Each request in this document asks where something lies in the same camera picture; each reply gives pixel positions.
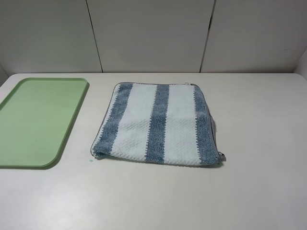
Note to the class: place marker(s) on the blue white striped towel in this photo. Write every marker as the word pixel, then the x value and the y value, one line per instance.
pixel 158 123

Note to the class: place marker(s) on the green plastic tray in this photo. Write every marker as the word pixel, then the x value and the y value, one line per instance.
pixel 36 118

